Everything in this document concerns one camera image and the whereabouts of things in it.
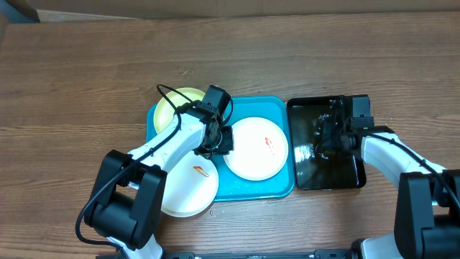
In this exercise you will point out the white front plate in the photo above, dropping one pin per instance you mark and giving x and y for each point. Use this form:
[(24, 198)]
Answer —
[(191, 186)]

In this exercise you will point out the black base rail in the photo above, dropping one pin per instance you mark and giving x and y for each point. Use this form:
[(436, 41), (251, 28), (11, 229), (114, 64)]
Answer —
[(317, 254)]

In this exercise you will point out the blue serving tray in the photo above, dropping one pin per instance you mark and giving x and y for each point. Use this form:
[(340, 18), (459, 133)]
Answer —
[(234, 188)]

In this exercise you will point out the black water tray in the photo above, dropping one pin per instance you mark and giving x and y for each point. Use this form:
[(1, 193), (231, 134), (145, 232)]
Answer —
[(315, 124)]

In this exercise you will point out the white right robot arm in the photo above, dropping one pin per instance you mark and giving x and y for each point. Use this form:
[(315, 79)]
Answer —
[(427, 212)]

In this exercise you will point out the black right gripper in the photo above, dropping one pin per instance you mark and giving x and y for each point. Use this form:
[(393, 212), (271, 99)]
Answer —
[(330, 142)]

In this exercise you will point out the white plate with sauce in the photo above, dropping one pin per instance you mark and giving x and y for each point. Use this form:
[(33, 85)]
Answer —
[(260, 149)]

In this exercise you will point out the yellow-green plate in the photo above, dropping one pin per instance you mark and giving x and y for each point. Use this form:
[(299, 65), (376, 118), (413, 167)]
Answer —
[(164, 113)]

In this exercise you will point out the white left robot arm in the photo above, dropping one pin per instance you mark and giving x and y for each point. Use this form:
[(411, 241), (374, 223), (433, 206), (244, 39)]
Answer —
[(126, 200)]

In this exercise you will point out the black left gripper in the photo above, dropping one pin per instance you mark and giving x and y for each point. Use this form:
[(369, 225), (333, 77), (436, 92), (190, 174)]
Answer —
[(227, 145)]

